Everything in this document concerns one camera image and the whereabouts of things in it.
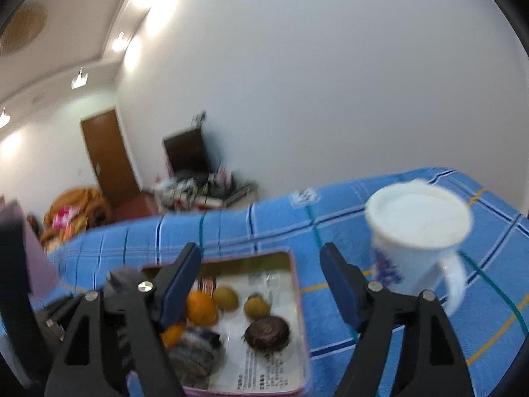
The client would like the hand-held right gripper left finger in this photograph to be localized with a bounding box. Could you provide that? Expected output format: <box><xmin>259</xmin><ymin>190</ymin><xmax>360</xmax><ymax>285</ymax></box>
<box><xmin>43</xmin><ymin>243</ymin><xmax>202</xmax><ymax>397</ymax></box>

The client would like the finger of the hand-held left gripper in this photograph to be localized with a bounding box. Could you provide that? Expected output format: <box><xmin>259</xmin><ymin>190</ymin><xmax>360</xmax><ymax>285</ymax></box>
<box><xmin>101</xmin><ymin>268</ymin><xmax>143</xmax><ymax>296</ymax></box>

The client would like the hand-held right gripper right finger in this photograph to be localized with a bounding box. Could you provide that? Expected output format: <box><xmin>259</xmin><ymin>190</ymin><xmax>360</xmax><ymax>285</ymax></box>
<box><xmin>319</xmin><ymin>243</ymin><xmax>474</xmax><ymax>397</ymax></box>

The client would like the orange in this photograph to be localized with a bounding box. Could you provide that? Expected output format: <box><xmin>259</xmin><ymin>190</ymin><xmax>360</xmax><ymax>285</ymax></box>
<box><xmin>160</xmin><ymin>323</ymin><xmax>186</xmax><ymax>349</ymax></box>
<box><xmin>186</xmin><ymin>290</ymin><xmax>219</xmax><ymax>327</ymax></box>

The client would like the pink metal tin box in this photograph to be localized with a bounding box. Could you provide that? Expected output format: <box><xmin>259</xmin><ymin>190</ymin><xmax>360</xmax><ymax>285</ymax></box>
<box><xmin>126</xmin><ymin>247</ymin><xmax>312</xmax><ymax>394</ymax></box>

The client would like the small yellow-green fruit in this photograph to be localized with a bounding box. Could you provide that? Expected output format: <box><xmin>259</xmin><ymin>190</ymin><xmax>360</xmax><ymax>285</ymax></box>
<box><xmin>212</xmin><ymin>286</ymin><xmax>239</xmax><ymax>312</ymax></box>
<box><xmin>244</xmin><ymin>293</ymin><xmax>271</xmax><ymax>321</ymax></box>

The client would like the round foil-wrapped cake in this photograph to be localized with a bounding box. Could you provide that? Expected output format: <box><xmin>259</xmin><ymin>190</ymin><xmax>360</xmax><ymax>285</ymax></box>
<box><xmin>167</xmin><ymin>327</ymin><xmax>224</xmax><ymax>381</ymax></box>

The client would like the dark purple round fruit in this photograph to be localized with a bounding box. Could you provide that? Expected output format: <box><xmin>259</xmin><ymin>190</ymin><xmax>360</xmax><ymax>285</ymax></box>
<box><xmin>243</xmin><ymin>316</ymin><xmax>291</xmax><ymax>353</ymax></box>

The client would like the lilac tall kettle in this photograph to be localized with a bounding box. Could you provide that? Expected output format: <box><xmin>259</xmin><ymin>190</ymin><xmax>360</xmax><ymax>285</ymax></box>
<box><xmin>0</xmin><ymin>200</ymin><xmax>61</xmax><ymax>298</ymax></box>

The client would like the orange leather armchair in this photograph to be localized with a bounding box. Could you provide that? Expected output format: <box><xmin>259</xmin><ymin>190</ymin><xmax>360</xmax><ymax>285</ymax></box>
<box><xmin>43</xmin><ymin>188</ymin><xmax>110</xmax><ymax>249</ymax></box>

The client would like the pink cushion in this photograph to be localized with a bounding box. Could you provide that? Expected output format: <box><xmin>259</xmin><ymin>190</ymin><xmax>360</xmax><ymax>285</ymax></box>
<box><xmin>52</xmin><ymin>209</ymin><xmax>79</xmax><ymax>228</ymax></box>

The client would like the white mug with lid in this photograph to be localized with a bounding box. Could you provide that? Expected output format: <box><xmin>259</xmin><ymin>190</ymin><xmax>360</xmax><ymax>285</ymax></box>
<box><xmin>366</xmin><ymin>180</ymin><xmax>474</xmax><ymax>315</ymax></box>

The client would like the white television stand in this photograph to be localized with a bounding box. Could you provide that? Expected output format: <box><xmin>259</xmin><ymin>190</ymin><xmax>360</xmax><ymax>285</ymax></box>
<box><xmin>153</xmin><ymin>174</ymin><xmax>257</xmax><ymax>212</ymax></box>

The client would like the blue plaid blanket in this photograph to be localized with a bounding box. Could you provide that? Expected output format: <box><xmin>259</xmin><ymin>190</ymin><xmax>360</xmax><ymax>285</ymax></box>
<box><xmin>0</xmin><ymin>167</ymin><xmax>529</xmax><ymax>397</ymax></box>

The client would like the printed paper sheet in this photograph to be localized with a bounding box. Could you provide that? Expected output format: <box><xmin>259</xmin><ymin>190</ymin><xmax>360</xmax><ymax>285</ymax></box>
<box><xmin>194</xmin><ymin>271</ymin><xmax>308</xmax><ymax>391</ymax></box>

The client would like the brown wooden door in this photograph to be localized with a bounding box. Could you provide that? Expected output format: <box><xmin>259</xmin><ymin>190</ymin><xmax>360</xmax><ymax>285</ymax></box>
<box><xmin>80</xmin><ymin>110</ymin><xmax>141</xmax><ymax>211</ymax></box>

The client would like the black flat television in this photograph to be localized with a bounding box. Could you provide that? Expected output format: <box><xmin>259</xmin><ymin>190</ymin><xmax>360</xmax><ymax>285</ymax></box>
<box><xmin>162</xmin><ymin>128</ymin><xmax>211</xmax><ymax>174</ymax></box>

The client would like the round golden ceiling lamp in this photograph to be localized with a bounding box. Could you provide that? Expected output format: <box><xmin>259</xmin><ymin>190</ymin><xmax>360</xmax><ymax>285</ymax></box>
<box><xmin>0</xmin><ymin>2</ymin><xmax>47</xmax><ymax>54</ymax></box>

